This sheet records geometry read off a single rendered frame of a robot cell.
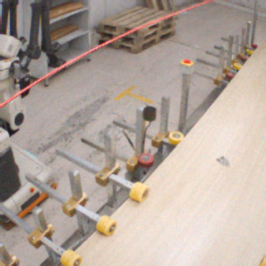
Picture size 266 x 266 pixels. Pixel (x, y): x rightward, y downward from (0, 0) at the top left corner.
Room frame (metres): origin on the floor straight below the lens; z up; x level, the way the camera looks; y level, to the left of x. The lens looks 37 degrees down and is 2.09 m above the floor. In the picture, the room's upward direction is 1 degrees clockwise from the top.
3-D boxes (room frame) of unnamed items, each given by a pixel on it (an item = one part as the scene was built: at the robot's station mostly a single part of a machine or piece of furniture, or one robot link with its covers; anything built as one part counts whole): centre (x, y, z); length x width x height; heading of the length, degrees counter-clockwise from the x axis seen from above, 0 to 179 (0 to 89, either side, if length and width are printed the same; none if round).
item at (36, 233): (0.79, 0.38, 0.95); 0.14 x 0.06 x 0.05; 147
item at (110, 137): (1.24, 0.10, 0.93); 0.04 x 0.04 x 0.48; 57
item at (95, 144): (1.49, 0.10, 0.84); 0.43 x 0.03 x 0.04; 57
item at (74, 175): (1.02, 0.23, 0.89); 0.04 x 0.04 x 0.48; 57
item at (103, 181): (1.22, 0.11, 0.95); 0.14 x 0.06 x 0.05; 147
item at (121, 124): (1.67, -0.07, 0.84); 0.43 x 0.03 x 0.04; 57
